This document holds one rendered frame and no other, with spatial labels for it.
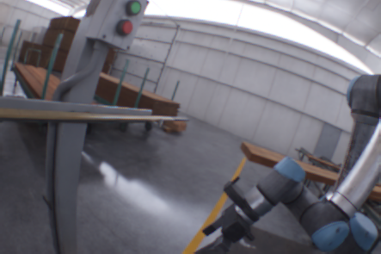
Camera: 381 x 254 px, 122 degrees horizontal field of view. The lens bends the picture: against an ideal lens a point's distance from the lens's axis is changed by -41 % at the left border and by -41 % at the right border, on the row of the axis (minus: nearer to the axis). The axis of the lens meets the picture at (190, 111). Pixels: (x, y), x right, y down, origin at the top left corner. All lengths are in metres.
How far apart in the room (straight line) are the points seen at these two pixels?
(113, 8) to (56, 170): 0.35
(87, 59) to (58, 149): 0.19
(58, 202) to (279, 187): 0.52
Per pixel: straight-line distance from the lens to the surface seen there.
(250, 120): 8.51
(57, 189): 0.47
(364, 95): 0.59
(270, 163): 1.03
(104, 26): 0.31
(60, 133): 0.39
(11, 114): 0.30
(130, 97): 3.26
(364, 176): 0.44
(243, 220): 0.45
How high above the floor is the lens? 1.11
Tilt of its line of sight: 6 degrees down
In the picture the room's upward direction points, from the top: 20 degrees clockwise
